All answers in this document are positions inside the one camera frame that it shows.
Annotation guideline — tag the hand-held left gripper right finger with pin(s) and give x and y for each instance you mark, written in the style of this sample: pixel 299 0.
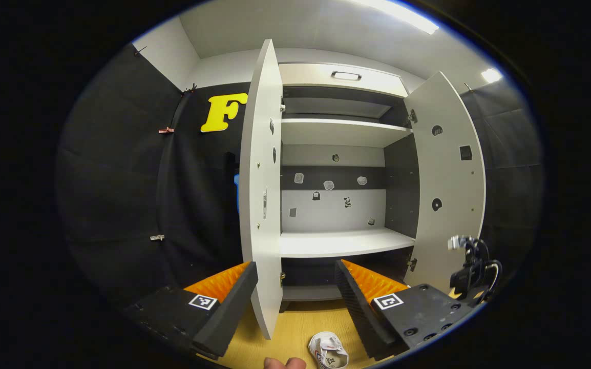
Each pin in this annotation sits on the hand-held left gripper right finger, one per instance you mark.
pixel 358 307

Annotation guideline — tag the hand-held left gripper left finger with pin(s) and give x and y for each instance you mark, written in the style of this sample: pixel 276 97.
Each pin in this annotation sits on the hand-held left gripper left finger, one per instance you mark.
pixel 226 312

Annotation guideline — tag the white canvas shoe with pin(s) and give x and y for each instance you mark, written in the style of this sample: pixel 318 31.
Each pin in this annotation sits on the white canvas shoe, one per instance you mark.
pixel 329 351

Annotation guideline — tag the white cabinet door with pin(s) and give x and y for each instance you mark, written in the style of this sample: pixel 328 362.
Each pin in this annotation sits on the white cabinet door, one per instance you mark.
pixel 257 230
pixel 449 169

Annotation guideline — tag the white shoe cabinet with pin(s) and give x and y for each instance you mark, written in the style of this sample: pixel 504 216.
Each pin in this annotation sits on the white shoe cabinet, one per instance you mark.
pixel 326 210

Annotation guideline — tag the metal door hinge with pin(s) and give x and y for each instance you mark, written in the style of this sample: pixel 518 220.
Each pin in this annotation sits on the metal door hinge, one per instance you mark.
pixel 282 105
pixel 412 116
pixel 412 264
pixel 282 279

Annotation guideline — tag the white thick cabinet shelf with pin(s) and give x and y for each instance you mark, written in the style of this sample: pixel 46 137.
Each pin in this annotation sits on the white thick cabinet shelf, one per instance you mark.
pixel 336 243

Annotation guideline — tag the white thin cabinet shelf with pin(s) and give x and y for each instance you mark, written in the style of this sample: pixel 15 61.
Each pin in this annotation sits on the white thin cabinet shelf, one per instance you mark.
pixel 336 130

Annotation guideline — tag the white cabinet drawer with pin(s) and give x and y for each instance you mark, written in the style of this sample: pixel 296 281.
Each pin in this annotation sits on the white cabinet drawer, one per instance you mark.
pixel 316 74

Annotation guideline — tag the silver cloth clip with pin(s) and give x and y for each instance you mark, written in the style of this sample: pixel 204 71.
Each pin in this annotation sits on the silver cloth clip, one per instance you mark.
pixel 157 238

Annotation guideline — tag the black backdrop cloth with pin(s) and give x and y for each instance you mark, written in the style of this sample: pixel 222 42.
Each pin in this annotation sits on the black backdrop cloth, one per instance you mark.
pixel 510 179
pixel 121 179

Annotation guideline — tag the red cloth clip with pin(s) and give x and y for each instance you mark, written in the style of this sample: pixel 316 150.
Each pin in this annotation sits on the red cloth clip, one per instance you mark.
pixel 166 130

